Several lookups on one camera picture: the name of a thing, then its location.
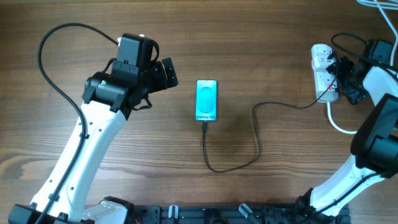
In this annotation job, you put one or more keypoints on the white USB charger adapter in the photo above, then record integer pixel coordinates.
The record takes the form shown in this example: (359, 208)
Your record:
(320, 62)

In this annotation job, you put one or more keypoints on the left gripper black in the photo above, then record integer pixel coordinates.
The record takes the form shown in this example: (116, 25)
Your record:
(160, 83)

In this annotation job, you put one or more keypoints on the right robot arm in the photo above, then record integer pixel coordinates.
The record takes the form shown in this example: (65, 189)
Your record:
(373, 148)

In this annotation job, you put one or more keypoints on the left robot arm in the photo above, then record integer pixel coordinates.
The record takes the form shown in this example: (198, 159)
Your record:
(108, 100)

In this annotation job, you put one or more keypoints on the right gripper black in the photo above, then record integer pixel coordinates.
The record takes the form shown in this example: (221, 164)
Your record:
(344, 65)

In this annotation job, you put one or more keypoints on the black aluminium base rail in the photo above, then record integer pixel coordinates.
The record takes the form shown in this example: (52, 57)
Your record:
(268, 214)

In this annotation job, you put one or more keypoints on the teal Galaxy smartphone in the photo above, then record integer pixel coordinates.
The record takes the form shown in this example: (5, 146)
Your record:
(206, 100)

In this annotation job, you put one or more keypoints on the white power strip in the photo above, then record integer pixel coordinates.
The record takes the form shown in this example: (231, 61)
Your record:
(325, 83)

